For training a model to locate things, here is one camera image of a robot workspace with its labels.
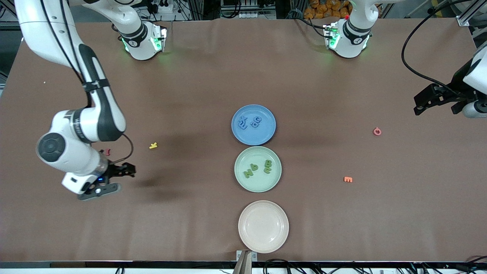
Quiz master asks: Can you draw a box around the brown table cover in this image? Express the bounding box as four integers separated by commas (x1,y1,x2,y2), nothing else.
0,17,487,263

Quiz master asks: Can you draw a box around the green plate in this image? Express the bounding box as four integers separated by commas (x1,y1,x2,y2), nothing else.
234,146,282,193

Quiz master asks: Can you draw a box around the blue plate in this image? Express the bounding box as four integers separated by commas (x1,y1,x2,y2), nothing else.
231,104,277,146

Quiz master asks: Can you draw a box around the orange packaged goods pile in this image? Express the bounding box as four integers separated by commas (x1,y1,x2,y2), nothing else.
304,0,352,19

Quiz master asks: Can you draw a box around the metal table clamp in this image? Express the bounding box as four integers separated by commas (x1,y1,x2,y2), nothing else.
236,249,258,274

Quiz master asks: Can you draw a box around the beige plate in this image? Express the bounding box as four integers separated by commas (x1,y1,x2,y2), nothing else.
238,200,290,254

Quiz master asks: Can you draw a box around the white power strip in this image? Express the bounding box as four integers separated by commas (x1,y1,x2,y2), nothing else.
239,11,276,19
150,0,176,21

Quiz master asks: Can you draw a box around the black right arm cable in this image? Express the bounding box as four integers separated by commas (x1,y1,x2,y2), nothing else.
38,0,134,165

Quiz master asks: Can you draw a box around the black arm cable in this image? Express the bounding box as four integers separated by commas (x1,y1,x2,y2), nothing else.
401,0,466,97
38,0,134,165

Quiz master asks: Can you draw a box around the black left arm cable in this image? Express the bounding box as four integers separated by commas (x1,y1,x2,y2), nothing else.
401,0,466,97

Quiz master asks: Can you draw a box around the aluminium frame profile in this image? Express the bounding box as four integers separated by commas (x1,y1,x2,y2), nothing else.
458,0,487,27

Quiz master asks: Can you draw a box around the black table edge rail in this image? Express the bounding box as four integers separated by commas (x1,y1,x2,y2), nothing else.
0,261,487,270

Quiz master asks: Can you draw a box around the black cable loop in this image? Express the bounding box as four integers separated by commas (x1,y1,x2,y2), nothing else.
263,259,301,274

